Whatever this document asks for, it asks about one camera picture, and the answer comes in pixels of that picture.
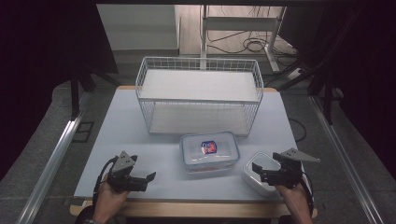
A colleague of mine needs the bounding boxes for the dark floor socket plate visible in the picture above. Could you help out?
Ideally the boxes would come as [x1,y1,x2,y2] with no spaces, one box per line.
[71,120,95,145]

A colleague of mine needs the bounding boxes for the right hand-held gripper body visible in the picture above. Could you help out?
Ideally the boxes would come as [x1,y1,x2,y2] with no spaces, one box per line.
[272,147,321,189]

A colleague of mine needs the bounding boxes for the black cables on floor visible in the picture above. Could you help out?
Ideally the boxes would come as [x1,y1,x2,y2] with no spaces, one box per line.
[206,5,297,61]

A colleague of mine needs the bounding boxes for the white power strip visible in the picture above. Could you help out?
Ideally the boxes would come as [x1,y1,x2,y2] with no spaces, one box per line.
[285,67,305,81]

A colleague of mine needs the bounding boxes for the black metal stand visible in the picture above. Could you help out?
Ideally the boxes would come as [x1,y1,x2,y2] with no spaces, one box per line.
[69,73,121,121]
[276,12,361,126]

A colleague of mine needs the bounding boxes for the person's left hand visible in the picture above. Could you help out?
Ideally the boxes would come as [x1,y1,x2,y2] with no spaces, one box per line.
[100,174,131,210]

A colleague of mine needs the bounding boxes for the white metal desk frame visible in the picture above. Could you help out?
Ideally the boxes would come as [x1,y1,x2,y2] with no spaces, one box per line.
[200,4,288,73]

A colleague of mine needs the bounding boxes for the white wire basket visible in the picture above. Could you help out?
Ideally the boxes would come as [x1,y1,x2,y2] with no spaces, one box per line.
[134,56,265,137]

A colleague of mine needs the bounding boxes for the white plastic container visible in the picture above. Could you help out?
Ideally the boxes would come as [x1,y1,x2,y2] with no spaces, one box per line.
[240,150,289,199]

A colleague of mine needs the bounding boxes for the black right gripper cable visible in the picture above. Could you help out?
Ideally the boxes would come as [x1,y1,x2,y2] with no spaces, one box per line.
[299,172,315,217]

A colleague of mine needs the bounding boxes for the person's right hand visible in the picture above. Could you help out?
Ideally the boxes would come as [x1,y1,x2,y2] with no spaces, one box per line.
[275,182,308,213]

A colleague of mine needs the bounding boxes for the clear lidded food container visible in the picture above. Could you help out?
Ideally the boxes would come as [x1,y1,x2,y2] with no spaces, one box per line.
[179,131,241,175]

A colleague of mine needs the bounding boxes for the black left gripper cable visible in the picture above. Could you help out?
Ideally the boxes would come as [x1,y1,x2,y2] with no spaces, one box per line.
[92,155,120,203]

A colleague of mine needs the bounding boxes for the black floor cable loop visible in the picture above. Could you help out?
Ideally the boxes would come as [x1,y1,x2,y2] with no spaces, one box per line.
[288,118,308,144]

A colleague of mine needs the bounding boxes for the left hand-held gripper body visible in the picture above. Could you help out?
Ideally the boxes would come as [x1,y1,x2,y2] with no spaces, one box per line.
[106,150,149,193]

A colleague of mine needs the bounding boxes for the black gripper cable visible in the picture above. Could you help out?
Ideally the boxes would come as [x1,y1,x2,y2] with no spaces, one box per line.
[92,155,120,203]
[299,172,315,217]

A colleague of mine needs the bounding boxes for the dark curtain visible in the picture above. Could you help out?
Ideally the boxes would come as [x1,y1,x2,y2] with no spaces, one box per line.
[278,5,396,176]
[0,0,120,182]

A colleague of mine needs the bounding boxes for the aluminium floor rail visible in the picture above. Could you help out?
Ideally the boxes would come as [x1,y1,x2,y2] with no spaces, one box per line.
[15,92,92,224]
[309,94,387,224]

